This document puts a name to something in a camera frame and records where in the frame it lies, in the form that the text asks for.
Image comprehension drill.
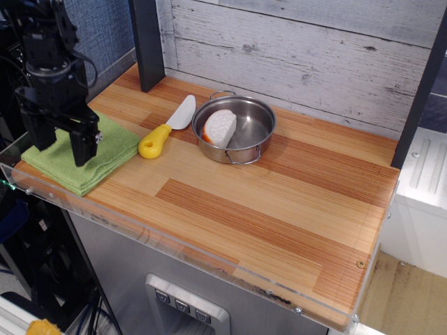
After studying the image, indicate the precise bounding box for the dark left vertical post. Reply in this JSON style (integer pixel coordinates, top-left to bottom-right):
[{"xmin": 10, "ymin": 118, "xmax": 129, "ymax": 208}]
[{"xmin": 129, "ymin": 0, "xmax": 166, "ymax": 92}]

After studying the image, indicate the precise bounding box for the white orange toy food piece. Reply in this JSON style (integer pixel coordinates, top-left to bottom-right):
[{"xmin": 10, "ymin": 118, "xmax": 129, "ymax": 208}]
[{"xmin": 202, "ymin": 110, "xmax": 237, "ymax": 149}]

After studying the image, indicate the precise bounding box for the steel cabinet with buttons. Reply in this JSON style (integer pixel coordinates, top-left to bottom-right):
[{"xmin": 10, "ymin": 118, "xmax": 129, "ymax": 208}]
[{"xmin": 71, "ymin": 214, "xmax": 328, "ymax": 334}]

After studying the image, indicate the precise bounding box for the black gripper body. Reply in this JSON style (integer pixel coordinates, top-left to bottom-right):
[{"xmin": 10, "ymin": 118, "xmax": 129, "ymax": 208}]
[{"xmin": 16, "ymin": 59, "xmax": 102, "ymax": 142}]

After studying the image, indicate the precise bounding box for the yellow handled toy knife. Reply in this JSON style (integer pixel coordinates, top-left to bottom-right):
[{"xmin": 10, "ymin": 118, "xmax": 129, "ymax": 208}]
[{"xmin": 138, "ymin": 95, "xmax": 196, "ymax": 159}]

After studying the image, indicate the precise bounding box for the small steel pot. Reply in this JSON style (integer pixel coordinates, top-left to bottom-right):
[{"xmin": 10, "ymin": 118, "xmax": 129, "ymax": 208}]
[{"xmin": 191, "ymin": 91, "xmax": 277, "ymax": 165}]

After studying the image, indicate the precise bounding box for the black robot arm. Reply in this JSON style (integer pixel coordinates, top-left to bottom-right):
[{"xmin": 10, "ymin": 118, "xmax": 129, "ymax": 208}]
[{"xmin": 1, "ymin": 1, "xmax": 102, "ymax": 167}]

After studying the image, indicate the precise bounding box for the clear acrylic table guard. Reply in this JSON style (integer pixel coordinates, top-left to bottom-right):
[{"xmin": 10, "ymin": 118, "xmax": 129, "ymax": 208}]
[{"xmin": 0, "ymin": 48, "xmax": 399, "ymax": 332}]

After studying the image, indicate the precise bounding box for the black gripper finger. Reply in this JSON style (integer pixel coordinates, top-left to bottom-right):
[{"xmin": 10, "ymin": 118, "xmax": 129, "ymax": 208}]
[
  {"xmin": 69, "ymin": 129, "xmax": 98, "ymax": 167},
  {"xmin": 21, "ymin": 111, "xmax": 57, "ymax": 151}
]

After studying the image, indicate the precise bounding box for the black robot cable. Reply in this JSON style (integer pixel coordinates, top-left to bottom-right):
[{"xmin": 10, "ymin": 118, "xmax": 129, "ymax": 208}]
[{"xmin": 71, "ymin": 50, "xmax": 98, "ymax": 91}]

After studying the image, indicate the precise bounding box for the green towel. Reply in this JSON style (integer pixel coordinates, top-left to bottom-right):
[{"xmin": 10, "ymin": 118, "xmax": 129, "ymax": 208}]
[{"xmin": 22, "ymin": 114, "xmax": 140, "ymax": 196}]

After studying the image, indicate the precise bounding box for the white ribbed block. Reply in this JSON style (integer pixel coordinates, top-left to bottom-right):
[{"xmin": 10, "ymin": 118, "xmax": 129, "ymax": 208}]
[{"xmin": 397, "ymin": 128, "xmax": 446, "ymax": 209}]

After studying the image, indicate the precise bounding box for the dark right vertical post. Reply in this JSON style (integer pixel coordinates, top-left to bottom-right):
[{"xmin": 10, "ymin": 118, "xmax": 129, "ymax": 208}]
[{"xmin": 390, "ymin": 10, "xmax": 446, "ymax": 169}]

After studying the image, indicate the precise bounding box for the dark vertical post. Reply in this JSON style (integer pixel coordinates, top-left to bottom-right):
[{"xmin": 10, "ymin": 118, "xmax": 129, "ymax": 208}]
[
  {"xmin": 129, "ymin": 0, "xmax": 166, "ymax": 92},
  {"xmin": 390, "ymin": 10, "xmax": 446, "ymax": 169}
]

